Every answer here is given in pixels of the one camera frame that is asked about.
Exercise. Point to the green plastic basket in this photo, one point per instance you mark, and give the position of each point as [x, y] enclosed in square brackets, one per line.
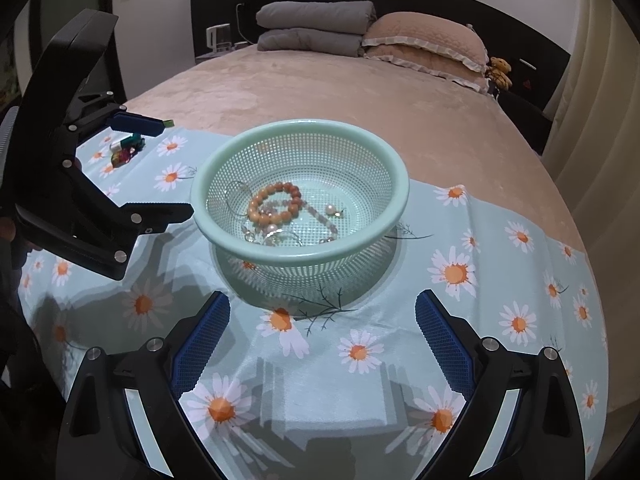
[225, 160]

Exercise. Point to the pearl drop earring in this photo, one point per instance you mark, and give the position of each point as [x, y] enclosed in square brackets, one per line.
[330, 208]
[270, 230]

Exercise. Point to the daisy print cloth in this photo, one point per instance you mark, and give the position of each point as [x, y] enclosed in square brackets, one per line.
[500, 270]

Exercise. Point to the dark door frame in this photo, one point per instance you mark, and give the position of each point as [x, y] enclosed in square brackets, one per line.
[114, 35]

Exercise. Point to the white and teal tube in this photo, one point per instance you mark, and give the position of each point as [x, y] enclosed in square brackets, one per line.
[131, 140]

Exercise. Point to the dark headboard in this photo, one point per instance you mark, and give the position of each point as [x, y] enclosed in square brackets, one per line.
[450, 5]

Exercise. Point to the person's left hand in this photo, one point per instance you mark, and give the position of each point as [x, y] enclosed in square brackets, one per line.
[5, 230]

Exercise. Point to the beige bed blanket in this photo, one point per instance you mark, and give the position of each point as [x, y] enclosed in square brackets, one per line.
[325, 90]

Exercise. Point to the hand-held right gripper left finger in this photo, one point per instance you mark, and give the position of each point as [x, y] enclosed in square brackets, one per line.
[200, 350]

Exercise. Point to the dark bedside furniture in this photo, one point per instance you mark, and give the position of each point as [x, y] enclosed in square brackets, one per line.
[525, 105]

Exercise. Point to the beige curtain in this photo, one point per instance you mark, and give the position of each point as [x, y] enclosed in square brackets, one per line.
[600, 135]

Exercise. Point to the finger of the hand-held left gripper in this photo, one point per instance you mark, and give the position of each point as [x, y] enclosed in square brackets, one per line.
[160, 215]
[137, 121]

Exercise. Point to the beige ruffled pillow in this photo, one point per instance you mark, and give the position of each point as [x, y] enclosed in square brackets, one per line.
[425, 35]
[430, 69]

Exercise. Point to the silver hoop earring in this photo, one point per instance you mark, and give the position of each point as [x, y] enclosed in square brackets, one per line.
[227, 200]
[295, 235]

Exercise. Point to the white nightstand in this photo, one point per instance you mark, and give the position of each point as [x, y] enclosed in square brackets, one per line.
[215, 55]

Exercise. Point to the yellow plush toy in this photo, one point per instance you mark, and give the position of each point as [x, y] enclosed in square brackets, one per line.
[498, 72]

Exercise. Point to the grey folded quilt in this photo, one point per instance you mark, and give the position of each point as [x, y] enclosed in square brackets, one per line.
[310, 41]
[315, 16]

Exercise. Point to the white kettle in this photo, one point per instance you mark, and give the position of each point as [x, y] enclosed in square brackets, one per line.
[218, 37]

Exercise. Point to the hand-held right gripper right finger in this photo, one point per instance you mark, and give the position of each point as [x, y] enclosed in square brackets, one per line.
[445, 345]

